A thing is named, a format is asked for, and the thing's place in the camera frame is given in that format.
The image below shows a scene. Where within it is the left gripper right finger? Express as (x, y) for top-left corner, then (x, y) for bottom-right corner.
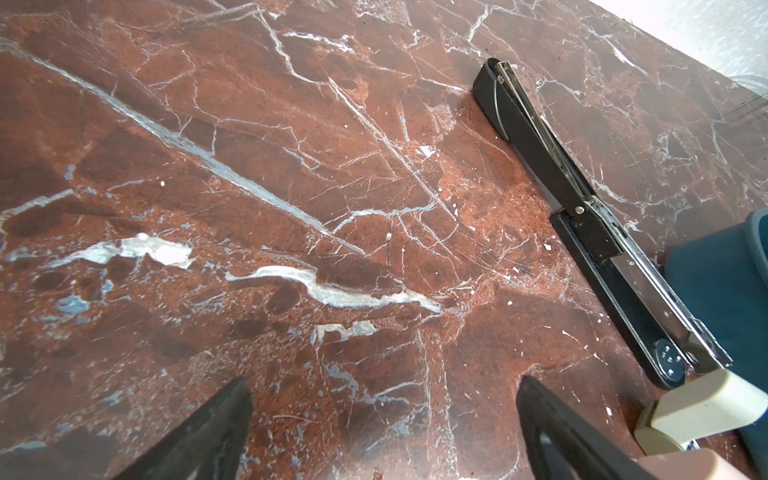
(516, 375), (653, 479)

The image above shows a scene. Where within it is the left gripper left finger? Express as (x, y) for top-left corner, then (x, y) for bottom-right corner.
(116, 377), (253, 479)

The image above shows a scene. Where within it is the black stapler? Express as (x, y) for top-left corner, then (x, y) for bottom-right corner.
(472, 58), (733, 390)

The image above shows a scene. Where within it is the beige stapler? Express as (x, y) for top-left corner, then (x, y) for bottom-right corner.
(634, 369), (767, 456)

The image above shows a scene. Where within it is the teal plastic tray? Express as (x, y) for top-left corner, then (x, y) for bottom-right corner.
(662, 206), (768, 480)

